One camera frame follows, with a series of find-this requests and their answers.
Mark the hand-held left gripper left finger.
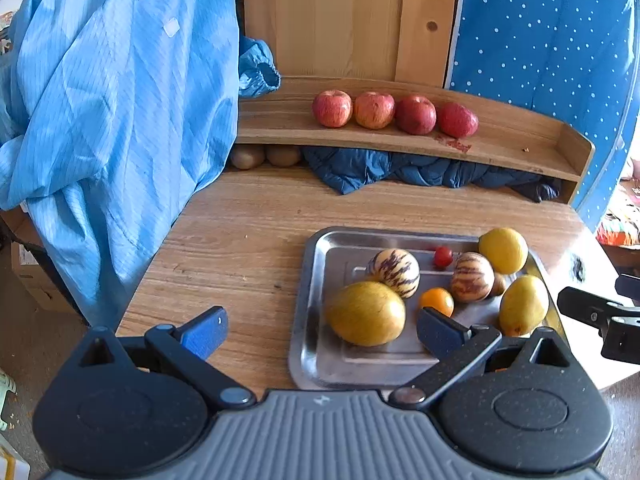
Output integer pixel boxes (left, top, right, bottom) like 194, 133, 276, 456
52, 306, 257, 409

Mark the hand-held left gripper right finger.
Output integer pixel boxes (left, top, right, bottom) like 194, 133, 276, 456
389, 307, 588, 409

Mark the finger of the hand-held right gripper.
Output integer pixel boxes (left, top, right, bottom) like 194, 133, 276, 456
556, 286, 640, 361
615, 273, 640, 306

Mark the small orange mandarin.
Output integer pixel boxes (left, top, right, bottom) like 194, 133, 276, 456
419, 287, 455, 318

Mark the small yellow mango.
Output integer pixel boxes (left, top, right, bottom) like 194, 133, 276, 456
498, 274, 550, 337

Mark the striped pepino melon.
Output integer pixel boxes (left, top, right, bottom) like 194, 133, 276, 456
366, 249, 421, 288
450, 252, 496, 304

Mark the large yellow mango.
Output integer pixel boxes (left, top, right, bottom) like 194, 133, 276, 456
325, 281, 407, 347

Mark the round yellow citrus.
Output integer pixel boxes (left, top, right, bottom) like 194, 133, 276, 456
478, 227, 529, 275

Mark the metal tray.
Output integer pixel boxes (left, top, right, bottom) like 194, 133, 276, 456
288, 227, 568, 391

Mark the colourful printed cloth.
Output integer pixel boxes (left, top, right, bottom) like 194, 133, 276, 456
597, 160, 640, 247

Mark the navy padded jacket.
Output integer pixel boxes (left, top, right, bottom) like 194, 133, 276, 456
301, 146, 562, 203

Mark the cardboard box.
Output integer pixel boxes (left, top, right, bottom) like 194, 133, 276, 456
10, 240, 81, 313

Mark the dark red apple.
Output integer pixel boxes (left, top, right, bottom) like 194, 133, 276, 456
436, 102, 479, 139
395, 95, 438, 136

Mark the curved wooden shelf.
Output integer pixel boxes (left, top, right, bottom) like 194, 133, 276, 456
235, 76, 596, 205

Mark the pale red apple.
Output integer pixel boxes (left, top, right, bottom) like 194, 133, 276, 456
353, 91, 396, 130
312, 89, 354, 128

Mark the light blue coat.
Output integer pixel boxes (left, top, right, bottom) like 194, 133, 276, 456
0, 0, 282, 328

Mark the blue dotted cloth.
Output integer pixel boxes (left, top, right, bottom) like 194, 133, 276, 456
444, 0, 640, 231

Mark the wooden cabinet door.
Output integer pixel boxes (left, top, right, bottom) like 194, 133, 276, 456
241, 0, 461, 88

